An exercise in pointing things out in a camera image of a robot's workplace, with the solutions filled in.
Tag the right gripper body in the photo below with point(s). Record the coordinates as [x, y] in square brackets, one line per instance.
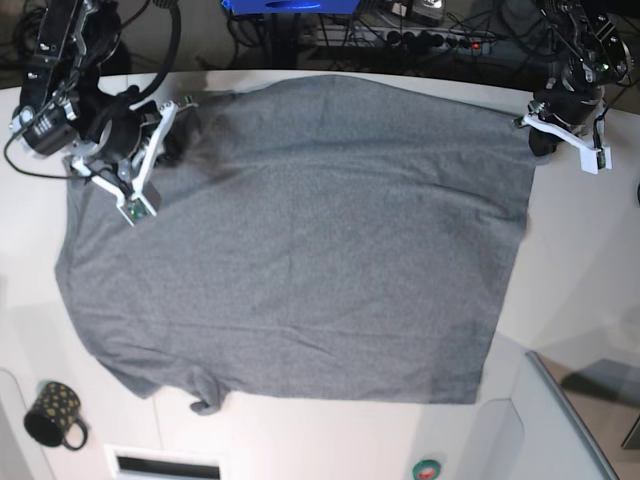
[115, 132]

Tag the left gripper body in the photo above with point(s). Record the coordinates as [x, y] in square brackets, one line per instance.
[567, 109]

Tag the grey t-shirt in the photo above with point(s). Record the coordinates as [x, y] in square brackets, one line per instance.
[322, 238]

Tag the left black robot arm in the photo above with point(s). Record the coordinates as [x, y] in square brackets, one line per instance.
[593, 55]

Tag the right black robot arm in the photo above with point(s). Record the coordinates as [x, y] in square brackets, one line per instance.
[61, 105]

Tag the black power strip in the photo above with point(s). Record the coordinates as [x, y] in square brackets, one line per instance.
[421, 42]

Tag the blue box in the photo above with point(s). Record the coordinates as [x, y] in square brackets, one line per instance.
[245, 7]

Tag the black mug with yellow pattern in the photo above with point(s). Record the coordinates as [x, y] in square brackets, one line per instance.
[54, 413]

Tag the white slotted panel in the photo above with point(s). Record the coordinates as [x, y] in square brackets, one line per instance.
[141, 463]

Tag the red green round button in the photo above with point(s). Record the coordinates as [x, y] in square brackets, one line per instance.
[426, 469]

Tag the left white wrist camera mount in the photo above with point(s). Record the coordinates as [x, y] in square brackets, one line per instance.
[593, 151]

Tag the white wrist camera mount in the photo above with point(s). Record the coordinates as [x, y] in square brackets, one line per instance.
[128, 181]
[593, 151]

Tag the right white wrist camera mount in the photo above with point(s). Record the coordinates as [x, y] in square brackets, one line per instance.
[128, 181]

